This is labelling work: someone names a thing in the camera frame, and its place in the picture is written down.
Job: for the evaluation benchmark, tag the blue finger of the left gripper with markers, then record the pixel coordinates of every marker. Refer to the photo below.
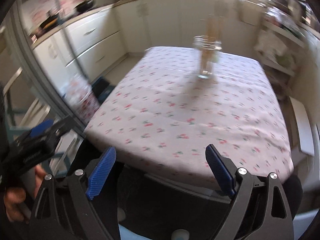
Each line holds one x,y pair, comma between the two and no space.
63,126
40,128

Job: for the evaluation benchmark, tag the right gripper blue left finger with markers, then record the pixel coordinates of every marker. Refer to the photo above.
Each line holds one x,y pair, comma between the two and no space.
99,175

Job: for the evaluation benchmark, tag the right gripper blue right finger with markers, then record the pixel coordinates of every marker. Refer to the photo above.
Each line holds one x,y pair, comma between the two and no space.
223,170

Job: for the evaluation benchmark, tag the dark blue dustpan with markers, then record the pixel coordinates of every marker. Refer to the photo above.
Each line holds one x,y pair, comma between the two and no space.
102,89

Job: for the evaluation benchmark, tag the cherry print tablecloth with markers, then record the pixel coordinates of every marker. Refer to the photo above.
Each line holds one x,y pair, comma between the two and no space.
162,116

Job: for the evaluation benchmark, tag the small white stool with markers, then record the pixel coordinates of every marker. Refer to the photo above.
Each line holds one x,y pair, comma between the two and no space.
306,145

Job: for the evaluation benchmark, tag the clear glass jar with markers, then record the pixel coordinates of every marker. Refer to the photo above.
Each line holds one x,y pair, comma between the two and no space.
199,44

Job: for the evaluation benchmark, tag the black wok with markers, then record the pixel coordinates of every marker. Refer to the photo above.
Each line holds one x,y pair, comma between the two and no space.
85,6

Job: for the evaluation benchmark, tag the white rolling storage cart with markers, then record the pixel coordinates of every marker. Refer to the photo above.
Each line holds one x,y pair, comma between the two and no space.
280,44

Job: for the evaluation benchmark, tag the mop handle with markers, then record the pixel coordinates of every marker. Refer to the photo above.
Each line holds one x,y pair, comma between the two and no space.
68,43

